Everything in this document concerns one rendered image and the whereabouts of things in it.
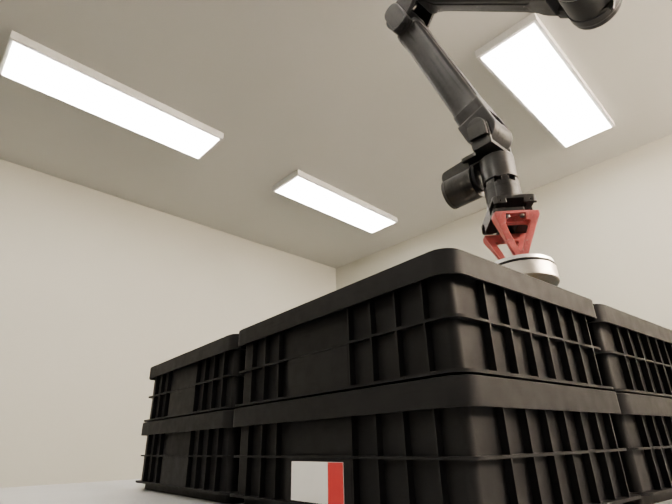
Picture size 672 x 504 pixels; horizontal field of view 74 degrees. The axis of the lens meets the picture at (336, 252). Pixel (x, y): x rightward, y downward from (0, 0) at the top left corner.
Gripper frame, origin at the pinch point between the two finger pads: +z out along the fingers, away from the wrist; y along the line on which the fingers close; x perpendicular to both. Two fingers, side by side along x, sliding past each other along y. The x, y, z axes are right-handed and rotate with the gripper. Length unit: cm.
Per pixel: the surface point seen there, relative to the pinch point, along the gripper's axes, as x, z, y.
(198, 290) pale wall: -189, -125, -304
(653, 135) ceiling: 181, -191, -208
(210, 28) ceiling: -103, -179, -82
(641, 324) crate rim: 15.8, 10.1, -1.3
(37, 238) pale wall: -274, -130, -202
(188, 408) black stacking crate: -54, 19, -11
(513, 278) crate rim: -7.9, 11.9, 22.2
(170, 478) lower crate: -57, 30, -15
